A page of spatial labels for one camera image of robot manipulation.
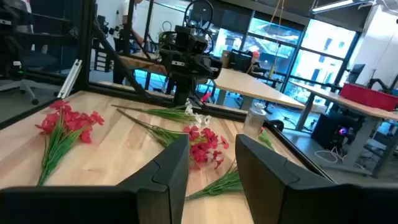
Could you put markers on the person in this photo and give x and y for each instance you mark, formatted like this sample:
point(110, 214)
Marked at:
point(123, 12)
point(255, 55)

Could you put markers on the small black robot arm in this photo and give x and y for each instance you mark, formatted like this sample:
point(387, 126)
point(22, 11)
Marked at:
point(381, 83)

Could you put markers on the red plastic bin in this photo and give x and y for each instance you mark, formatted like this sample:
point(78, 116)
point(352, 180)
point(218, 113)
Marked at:
point(368, 97)

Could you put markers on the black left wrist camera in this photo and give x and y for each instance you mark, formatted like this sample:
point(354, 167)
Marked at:
point(194, 39)

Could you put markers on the light wood desk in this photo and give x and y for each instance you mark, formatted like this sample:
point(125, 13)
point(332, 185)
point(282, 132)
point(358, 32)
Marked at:
point(351, 105)
point(248, 85)
point(140, 63)

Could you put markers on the grey office chair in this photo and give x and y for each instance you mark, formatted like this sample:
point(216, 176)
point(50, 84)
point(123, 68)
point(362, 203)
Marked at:
point(28, 84)

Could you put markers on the red artificial flower bunch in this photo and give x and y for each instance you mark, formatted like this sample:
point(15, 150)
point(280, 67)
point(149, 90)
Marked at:
point(202, 146)
point(68, 121)

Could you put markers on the black table corner clamp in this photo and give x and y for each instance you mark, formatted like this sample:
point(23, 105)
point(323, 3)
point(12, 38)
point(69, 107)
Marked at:
point(276, 125)

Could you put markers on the black chair back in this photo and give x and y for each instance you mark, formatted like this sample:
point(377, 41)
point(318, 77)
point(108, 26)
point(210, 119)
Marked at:
point(241, 60)

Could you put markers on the black monitor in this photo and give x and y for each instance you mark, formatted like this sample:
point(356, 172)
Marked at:
point(355, 73)

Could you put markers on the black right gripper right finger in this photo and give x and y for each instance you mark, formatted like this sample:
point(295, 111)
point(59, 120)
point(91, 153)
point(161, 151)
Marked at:
point(295, 199)

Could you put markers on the ceiling light strip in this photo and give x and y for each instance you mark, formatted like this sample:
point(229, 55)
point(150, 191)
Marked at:
point(332, 5)

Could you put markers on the white aluminium bar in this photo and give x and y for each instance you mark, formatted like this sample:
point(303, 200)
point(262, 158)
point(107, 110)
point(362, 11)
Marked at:
point(70, 79)

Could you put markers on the ribbed clear glass vase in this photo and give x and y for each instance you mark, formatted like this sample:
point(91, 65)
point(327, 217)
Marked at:
point(253, 123)

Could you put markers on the green flower stems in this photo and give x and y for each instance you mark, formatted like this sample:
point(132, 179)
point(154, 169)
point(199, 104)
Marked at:
point(265, 139)

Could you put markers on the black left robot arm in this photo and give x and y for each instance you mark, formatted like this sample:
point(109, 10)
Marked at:
point(182, 93)

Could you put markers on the black computer tower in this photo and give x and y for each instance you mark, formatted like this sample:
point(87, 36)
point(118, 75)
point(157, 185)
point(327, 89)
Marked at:
point(329, 130)

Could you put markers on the white artificial flower bunch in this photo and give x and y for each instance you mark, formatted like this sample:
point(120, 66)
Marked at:
point(174, 114)

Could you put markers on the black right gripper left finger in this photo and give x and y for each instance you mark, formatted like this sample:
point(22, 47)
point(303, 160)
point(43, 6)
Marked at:
point(93, 205)

